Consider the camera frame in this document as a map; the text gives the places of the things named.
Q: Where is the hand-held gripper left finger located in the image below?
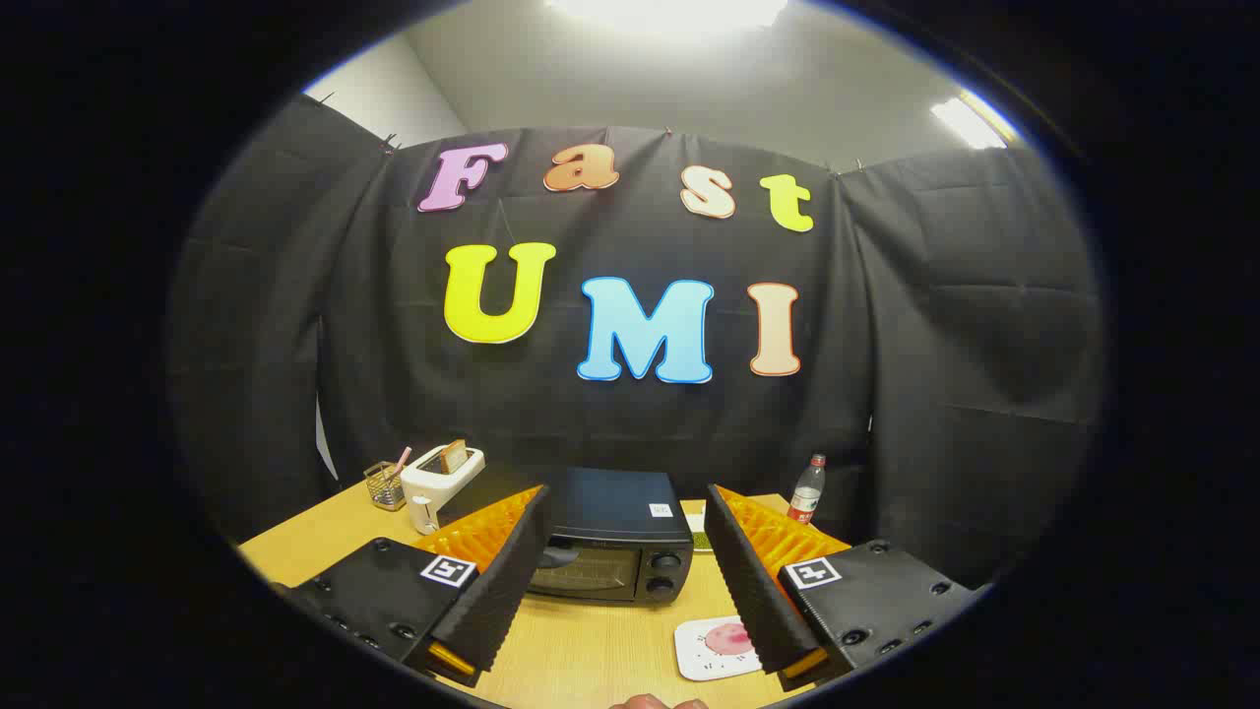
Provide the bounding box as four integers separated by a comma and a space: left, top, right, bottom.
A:
285, 484, 552, 688

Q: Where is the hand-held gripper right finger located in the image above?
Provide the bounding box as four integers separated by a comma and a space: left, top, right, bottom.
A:
704, 484, 985, 692

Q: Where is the white square plate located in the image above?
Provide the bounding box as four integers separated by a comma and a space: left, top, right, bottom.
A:
674, 615, 764, 682

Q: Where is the black toaster oven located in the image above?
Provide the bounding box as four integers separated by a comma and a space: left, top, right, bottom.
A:
527, 467, 695, 604

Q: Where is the white pop-up toaster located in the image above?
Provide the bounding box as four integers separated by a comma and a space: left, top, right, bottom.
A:
400, 445, 486, 536

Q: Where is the clear bottle with red label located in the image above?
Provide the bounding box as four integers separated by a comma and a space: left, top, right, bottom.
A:
787, 454, 827, 524

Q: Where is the small ceiling light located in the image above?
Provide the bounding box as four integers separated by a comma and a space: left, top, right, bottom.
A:
930, 91, 1015, 151

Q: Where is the large ceiling light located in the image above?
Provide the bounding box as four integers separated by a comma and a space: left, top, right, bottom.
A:
546, 0, 788, 35

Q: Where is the wire mesh holder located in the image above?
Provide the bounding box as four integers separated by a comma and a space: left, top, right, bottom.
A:
363, 461, 407, 511

